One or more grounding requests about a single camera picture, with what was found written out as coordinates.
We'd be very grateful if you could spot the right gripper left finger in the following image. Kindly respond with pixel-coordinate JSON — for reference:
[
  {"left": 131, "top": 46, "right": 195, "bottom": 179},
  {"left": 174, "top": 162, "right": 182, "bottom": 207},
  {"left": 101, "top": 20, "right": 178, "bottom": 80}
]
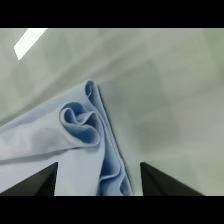
[{"left": 0, "top": 161, "right": 59, "bottom": 197}]

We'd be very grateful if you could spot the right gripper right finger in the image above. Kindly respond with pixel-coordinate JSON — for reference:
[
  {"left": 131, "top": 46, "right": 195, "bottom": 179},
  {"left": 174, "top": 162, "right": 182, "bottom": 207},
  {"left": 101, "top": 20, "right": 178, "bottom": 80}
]
[{"left": 139, "top": 161, "right": 204, "bottom": 197}]

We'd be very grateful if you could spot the light blue shirt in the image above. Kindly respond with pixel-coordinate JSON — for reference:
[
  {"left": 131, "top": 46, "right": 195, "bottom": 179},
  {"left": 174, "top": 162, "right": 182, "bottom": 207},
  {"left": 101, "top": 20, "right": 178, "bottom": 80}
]
[{"left": 0, "top": 79, "right": 133, "bottom": 197}]

